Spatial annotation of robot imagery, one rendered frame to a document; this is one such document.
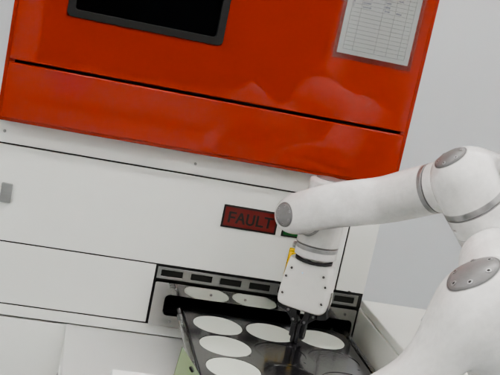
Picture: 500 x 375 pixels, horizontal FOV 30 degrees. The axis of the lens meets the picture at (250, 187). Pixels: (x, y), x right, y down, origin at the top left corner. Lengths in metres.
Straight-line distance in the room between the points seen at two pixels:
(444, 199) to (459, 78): 2.23
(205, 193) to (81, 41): 0.40
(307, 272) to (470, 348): 0.83
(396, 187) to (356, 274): 0.41
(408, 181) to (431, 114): 1.96
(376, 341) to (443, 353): 0.89
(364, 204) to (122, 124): 0.50
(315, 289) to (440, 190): 0.50
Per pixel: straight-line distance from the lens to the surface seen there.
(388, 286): 3.71
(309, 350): 1.86
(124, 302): 1.97
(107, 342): 1.92
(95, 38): 1.81
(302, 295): 1.84
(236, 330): 1.88
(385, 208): 1.68
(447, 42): 3.59
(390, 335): 1.86
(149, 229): 1.92
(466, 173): 1.39
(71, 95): 1.82
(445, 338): 1.04
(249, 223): 1.94
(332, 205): 1.69
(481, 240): 1.29
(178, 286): 1.95
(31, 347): 2.00
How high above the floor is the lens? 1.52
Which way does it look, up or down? 11 degrees down
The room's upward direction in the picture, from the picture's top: 12 degrees clockwise
